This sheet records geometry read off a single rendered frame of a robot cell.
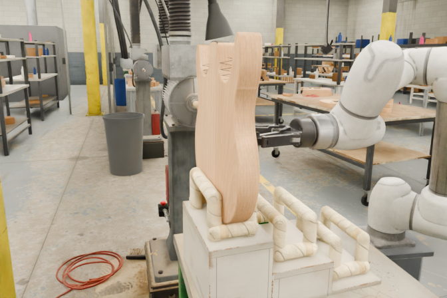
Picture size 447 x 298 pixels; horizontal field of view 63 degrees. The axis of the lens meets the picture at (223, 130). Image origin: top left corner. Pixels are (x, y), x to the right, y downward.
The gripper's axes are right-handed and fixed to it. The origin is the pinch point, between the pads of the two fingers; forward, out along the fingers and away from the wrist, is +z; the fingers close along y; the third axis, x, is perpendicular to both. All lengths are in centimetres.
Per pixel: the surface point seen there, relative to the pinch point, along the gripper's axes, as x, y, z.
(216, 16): 34, 79, -20
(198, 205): -19.5, 7.2, 6.3
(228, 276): -27.3, -13.1, 4.9
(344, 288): -36.5, -13.0, -25.1
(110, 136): -81, 364, 24
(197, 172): -9.8, 5.1, 7.2
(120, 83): -68, 946, -15
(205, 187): -10.0, -4.5, 7.6
